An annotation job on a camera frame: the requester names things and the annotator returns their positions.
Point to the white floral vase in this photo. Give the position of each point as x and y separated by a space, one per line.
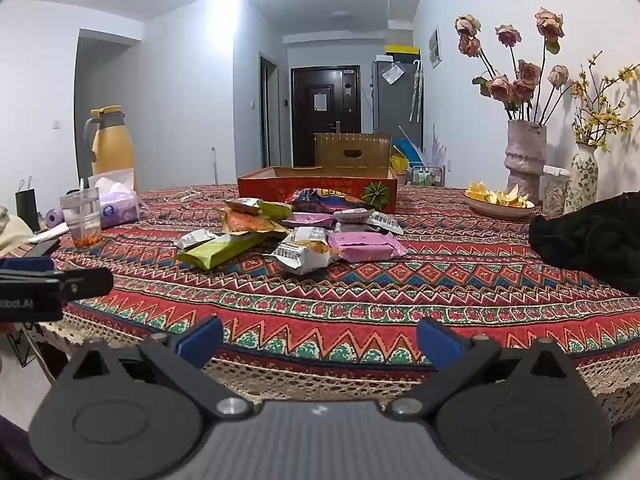
582 180

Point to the purple decorative grass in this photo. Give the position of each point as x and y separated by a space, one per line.
438 147

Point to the grey side door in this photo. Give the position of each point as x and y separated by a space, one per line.
267 110

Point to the yellow thermos jug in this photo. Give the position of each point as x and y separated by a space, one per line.
112 150

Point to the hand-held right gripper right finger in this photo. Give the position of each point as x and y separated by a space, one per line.
440 342

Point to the black paper bag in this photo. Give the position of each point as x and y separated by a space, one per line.
27 207

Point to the blue plastic thing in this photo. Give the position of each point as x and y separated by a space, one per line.
407 147

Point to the white pole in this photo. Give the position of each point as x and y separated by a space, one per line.
214 165

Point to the plate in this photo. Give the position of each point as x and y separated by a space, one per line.
500 211

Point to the dark entrance door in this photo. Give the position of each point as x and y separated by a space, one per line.
305 125

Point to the grey refrigerator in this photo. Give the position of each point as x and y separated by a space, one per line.
387 110

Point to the textured glass jar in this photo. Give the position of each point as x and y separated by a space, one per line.
554 192

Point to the purple tissue pack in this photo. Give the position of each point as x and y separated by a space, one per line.
120 207

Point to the brown cardboard box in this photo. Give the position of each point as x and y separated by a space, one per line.
330 147

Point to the pink ceramic vase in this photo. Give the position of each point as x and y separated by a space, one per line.
525 160

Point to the clear plastic bag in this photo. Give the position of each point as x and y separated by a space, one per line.
392 74

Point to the white folded umbrella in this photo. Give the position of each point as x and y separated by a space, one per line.
415 95

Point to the purple roll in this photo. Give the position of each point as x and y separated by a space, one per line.
54 217

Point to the orange peels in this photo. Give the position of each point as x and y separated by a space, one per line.
487 195

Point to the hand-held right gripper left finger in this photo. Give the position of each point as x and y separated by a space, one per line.
200 342

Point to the yellow flower branches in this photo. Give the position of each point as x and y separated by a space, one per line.
592 130

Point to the beige cloth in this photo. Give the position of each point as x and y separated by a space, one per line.
10 235

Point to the red patterned tablecloth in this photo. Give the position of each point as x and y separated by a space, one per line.
350 300

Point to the red cardboard box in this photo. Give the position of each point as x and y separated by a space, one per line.
270 187

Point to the wall panel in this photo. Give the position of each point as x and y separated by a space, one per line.
435 50

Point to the clear plastic cup with straw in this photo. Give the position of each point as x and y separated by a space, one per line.
80 215

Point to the dried pink roses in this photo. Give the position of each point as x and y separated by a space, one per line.
527 72

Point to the dark flat device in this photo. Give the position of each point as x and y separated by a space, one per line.
42 248

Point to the pile of snack packets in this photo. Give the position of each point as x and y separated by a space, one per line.
365 247

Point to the black cloth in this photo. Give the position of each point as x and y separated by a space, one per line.
590 245

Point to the yellow and black box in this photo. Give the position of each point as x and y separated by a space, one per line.
402 50

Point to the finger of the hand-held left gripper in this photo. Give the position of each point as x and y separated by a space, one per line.
85 282
30 264

